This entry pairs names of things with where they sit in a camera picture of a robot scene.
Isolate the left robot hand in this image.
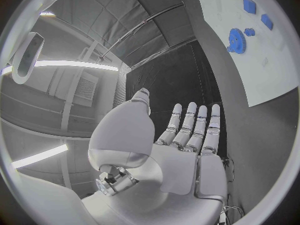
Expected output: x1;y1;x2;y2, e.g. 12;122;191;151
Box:
80;87;229;225

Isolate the white task board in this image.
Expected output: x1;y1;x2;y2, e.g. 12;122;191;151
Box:
189;0;300;108

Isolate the blue gear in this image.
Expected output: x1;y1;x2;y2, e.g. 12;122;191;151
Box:
226;27;248;55

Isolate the small blue peg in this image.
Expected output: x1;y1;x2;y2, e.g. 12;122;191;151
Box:
243;27;257;37

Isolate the blue block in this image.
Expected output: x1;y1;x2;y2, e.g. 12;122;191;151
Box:
260;13;275;31
241;0;257;15

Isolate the thin wire bundle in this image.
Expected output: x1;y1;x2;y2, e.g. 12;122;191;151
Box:
219;157;247;225

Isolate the white oval camera housing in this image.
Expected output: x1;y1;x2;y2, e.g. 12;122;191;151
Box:
10;31;46;85

